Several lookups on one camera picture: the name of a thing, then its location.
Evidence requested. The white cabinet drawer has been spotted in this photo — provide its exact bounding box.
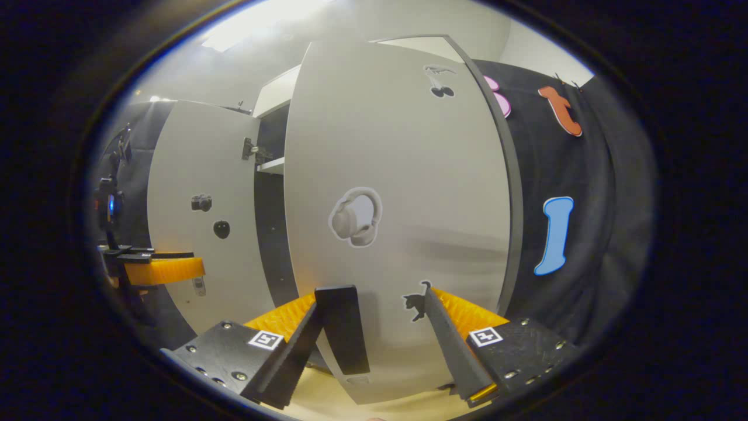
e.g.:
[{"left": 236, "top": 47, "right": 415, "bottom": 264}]
[{"left": 252, "top": 64, "right": 302, "bottom": 119}]

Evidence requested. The white door with headphone sticker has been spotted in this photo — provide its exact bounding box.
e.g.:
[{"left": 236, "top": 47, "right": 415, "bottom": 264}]
[{"left": 283, "top": 40, "right": 524, "bottom": 405}]

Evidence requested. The metal door hinge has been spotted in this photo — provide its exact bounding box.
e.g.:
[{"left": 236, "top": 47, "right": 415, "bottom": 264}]
[{"left": 241, "top": 137, "right": 272, "bottom": 164}]

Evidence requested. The white door with camera sticker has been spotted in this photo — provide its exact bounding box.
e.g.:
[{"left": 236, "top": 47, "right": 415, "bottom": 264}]
[{"left": 146, "top": 101, "right": 275, "bottom": 335}]

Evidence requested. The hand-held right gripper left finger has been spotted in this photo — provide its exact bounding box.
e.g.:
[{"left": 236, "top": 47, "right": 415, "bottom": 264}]
[{"left": 161, "top": 292, "right": 325, "bottom": 410}]

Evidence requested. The white shoe cabinet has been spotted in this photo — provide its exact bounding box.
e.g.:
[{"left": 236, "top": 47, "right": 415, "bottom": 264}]
[{"left": 251, "top": 34, "right": 525, "bottom": 319}]

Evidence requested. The black backdrop cloth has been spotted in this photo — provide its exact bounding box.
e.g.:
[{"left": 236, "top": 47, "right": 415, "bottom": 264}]
[
  {"left": 467, "top": 58, "right": 658, "bottom": 346},
  {"left": 88, "top": 101, "right": 193, "bottom": 351}
]

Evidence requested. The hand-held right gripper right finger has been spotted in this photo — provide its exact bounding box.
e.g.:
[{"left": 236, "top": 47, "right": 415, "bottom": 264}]
[{"left": 424, "top": 285, "right": 579, "bottom": 409}]

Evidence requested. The ceiling light panel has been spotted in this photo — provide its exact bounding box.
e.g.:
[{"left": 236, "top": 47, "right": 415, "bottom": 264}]
[{"left": 202, "top": 0, "right": 334, "bottom": 53}]

